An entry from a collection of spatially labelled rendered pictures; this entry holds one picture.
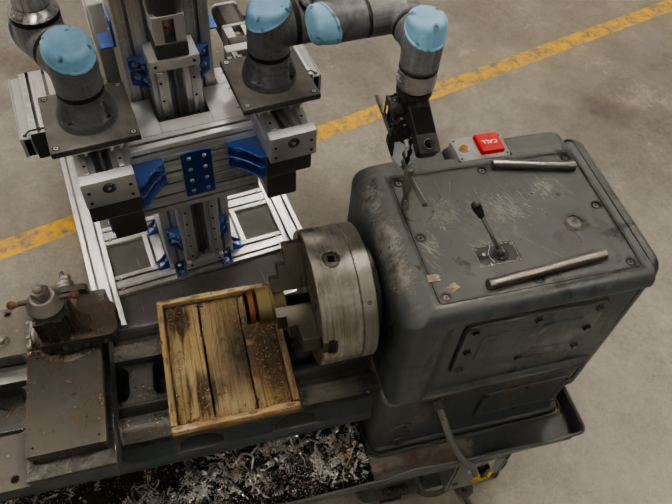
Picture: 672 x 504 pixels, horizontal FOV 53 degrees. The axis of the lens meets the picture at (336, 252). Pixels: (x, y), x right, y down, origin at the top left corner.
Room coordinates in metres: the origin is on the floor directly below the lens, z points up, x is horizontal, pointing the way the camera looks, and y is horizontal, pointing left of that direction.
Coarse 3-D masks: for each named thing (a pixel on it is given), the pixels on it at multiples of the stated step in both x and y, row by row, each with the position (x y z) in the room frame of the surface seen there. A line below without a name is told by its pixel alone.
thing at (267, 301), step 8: (256, 288) 0.83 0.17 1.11; (264, 288) 0.83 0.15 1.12; (248, 296) 0.80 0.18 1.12; (256, 296) 0.80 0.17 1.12; (264, 296) 0.80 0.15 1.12; (272, 296) 0.80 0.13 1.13; (280, 296) 0.81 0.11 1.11; (248, 304) 0.78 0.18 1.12; (256, 304) 0.79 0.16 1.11; (264, 304) 0.78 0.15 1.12; (272, 304) 0.79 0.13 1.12; (280, 304) 0.80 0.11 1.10; (248, 312) 0.77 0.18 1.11; (256, 312) 0.77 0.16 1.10; (264, 312) 0.77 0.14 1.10; (272, 312) 0.77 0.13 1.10; (248, 320) 0.76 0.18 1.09; (256, 320) 0.76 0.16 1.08; (264, 320) 0.76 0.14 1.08; (272, 320) 0.77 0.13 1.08
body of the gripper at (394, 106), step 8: (392, 96) 1.08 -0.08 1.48; (400, 96) 1.02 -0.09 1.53; (408, 96) 1.01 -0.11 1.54; (416, 96) 1.02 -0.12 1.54; (424, 96) 1.02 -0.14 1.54; (392, 104) 1.06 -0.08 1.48; (400, 104) 1.06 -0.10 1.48; (384, 112) 1.08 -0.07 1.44; (392, 112) 1.04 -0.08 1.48; (400, 112) 1.04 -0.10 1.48; (392, 120) 1.05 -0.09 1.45; (400, 120) 1.01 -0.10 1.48; (392, 128) 1.03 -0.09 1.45; (400, 128) 1.01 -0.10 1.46; (408, 128) 1.02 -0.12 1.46; (400, 136) 1.01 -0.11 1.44; (408, 136) 1.02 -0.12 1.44
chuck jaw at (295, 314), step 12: (276, 312) 0.77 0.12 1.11; (288, 312) 0.78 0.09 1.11; (300, 312) 0.78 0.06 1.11; (312, 312) 0.78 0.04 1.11; (288, 324) 0.74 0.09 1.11; (300, 324) 0.74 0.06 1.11; (312, 324) 0.75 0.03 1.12; (300, 336) 0.72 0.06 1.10; (312, 336) 0.71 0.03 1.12; (312, 348) 0.70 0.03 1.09; (324, 348) 0.70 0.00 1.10
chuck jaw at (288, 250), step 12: (288, 240) 0.92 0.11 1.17; (300, 240) 0.92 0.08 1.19; (288, 252) 0.88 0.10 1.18; (300, 252) 0.89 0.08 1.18; (276, 264) 0.87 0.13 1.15; (288, 264) 0.87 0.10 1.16; (300, 264) 0.87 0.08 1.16; (276, 276) 0.86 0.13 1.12; (288, 276) 0.85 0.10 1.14; (300, 276) 0.86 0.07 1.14; (276, 288) 0.83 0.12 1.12; (288, 288) 0.83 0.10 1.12
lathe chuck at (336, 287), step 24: (312, 240) 0.89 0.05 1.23; (336, 240) 0.89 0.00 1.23; (312, 264) 0.82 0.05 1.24; (336, 264) 0.83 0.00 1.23; (312, 288) 0.80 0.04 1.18; (336, 288) 0.78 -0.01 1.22; (336, 312) 0.74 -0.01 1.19; (360, 312) 0.75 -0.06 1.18; (336, 336) 0.71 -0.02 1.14; (360, 336) 0.72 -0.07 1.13; (336, 360) 0.70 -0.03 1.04
